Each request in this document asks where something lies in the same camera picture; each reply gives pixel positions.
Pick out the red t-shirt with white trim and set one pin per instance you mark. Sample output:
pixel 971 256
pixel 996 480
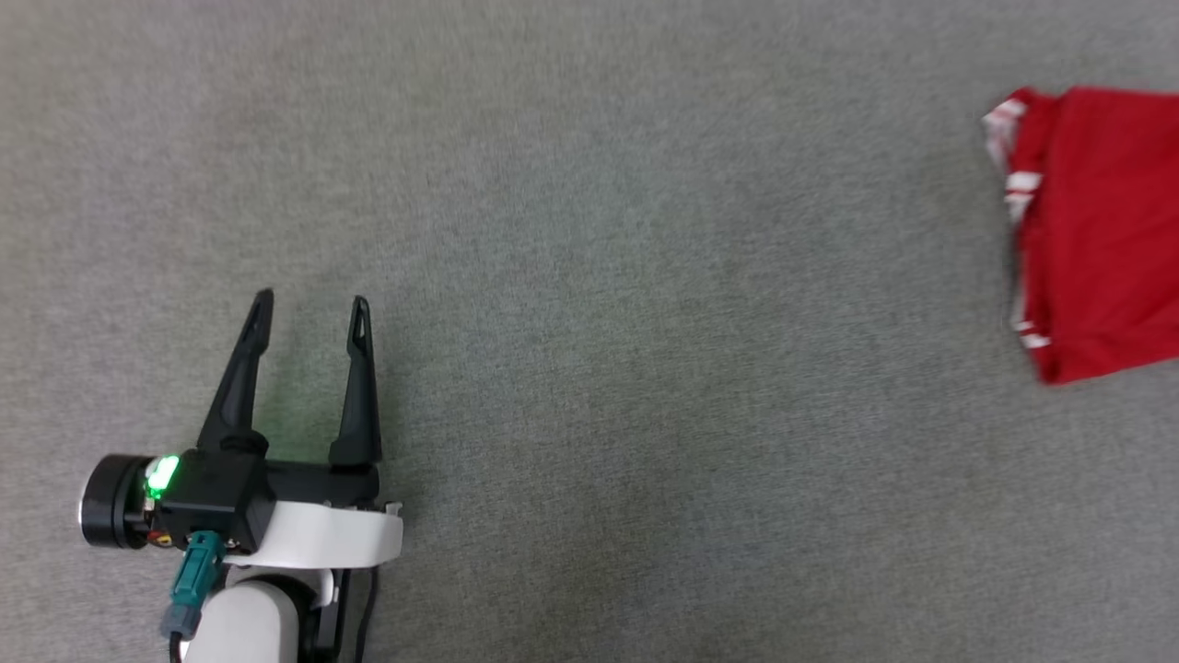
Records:
pixel 1105 230

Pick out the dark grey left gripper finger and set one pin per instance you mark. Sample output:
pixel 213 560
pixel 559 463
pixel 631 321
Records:
pixel 359 405
pixel 238 387

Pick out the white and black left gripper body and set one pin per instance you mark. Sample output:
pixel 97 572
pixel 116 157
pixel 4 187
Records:
pixel 322 534

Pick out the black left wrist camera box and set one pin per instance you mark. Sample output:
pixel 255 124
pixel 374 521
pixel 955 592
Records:
pixel 212 497

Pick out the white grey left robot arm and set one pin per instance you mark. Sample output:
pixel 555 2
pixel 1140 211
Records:
pixel 249 626

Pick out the grey fabric sofa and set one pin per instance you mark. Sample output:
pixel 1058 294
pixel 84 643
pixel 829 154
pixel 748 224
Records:
pixel 645 322

